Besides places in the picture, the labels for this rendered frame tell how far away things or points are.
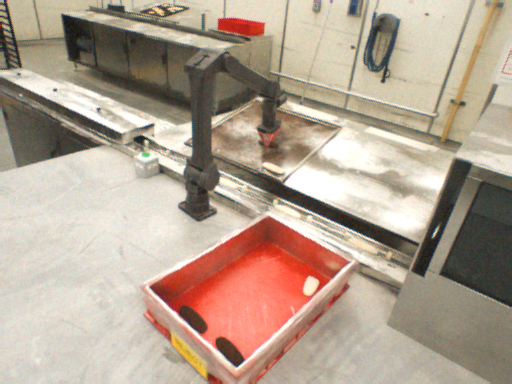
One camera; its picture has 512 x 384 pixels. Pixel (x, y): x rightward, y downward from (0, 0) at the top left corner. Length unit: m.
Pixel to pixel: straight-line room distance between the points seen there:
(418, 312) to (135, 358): 0.66
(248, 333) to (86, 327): 0.38
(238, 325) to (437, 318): 0.47
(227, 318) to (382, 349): 0.38
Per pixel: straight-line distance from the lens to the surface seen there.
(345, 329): 1.01
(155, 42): 4.78
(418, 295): 0.97
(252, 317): 0.98
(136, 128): 1.75
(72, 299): 1.07
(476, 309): 0.95
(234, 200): 1.31
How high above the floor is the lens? 1.57
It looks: 31 degrees down
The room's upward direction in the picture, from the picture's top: 6 degrees clockwise
